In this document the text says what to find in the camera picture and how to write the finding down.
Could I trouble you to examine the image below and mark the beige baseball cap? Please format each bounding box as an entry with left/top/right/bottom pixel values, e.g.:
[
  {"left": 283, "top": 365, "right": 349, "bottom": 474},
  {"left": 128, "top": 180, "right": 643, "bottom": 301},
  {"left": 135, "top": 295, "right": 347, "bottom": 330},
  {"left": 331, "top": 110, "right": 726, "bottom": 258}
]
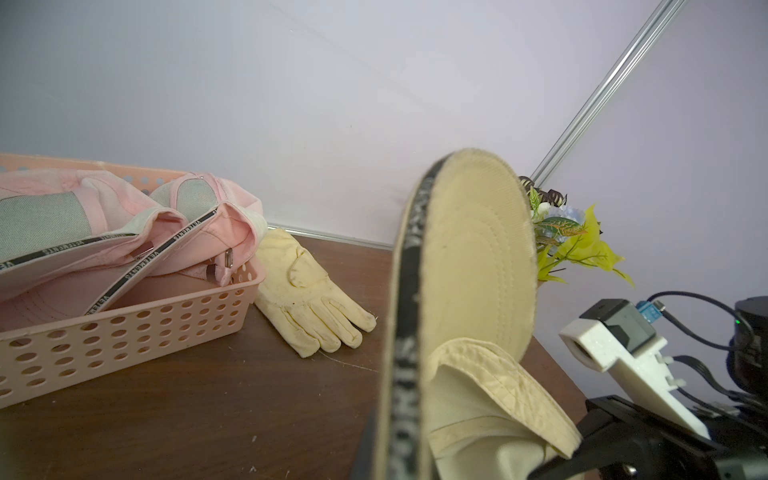
[{"left": 371, "top": 148, "right": 582, "bottom": 479}]

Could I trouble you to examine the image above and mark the artificial green plant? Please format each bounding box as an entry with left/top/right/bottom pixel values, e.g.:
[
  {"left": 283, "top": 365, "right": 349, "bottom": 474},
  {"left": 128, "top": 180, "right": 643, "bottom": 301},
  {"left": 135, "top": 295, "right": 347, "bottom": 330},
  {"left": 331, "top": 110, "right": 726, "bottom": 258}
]
[{"left": 519, "top": 176, "right": 634, "bottom": 285}]

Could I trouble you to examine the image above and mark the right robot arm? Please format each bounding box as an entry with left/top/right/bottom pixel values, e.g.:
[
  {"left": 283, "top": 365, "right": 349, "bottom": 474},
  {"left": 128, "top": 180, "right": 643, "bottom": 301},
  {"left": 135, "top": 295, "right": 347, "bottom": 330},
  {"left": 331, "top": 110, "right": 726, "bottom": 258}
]
[{"left": 530, "top": 292, "right": 767, "bottom": 479}]

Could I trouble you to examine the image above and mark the pink baseball cap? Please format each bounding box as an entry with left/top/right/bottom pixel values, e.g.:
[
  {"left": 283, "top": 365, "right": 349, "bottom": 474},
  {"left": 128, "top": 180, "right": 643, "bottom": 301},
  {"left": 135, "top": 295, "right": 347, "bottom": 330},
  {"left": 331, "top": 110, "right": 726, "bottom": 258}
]
[
  {"left": 86, "top": 173, "right": 268, "bottom": 314},
  {"left": 1, "top": 169, "right": 188, "bottom": 331}
]

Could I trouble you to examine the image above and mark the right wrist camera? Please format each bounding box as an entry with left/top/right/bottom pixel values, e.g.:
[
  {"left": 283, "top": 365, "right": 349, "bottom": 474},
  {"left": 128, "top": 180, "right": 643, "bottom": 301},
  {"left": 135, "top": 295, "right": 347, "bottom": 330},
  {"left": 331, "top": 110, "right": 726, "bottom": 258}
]
[{"left": 560, "top": 299, "right": 710, "bottom": 439}]

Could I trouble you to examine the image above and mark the cream work glove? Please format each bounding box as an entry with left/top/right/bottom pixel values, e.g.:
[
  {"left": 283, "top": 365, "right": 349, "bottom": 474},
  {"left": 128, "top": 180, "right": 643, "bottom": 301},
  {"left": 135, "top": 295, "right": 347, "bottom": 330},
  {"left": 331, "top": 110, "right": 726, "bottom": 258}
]
[{"left": 254, "top": 229, "right": 377, "bottom": 358}]

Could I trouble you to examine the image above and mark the pink plastic basket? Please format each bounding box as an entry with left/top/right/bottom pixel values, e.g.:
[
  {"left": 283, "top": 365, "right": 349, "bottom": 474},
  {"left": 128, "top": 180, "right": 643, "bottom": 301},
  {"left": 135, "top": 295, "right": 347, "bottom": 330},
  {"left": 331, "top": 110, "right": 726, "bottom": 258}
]
[{"left": 1, "top": 154, "right": 264, "bottom": 407}]

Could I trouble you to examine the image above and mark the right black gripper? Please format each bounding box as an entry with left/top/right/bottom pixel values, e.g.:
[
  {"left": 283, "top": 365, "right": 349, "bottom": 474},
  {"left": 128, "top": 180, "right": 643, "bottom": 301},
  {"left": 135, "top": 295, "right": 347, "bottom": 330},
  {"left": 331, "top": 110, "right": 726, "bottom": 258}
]
[{"left": 528, "top": 396, "right": 767, "bottom": 479}]

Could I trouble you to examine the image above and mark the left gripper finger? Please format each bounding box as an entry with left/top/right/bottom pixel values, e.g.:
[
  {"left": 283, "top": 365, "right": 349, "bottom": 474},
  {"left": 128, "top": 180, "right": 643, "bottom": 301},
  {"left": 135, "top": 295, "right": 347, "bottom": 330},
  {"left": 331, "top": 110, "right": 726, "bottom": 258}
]
[{"left": 349, "top": 410, "right": 378, "bottom": 480}]

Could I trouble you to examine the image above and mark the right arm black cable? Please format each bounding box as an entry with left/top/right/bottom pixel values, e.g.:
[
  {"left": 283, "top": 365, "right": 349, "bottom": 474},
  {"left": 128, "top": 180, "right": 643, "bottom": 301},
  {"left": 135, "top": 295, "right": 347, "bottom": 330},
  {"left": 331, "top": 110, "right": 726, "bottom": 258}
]
[{"left": 646, "top": 290, "right": 768, "bottom": 415}]

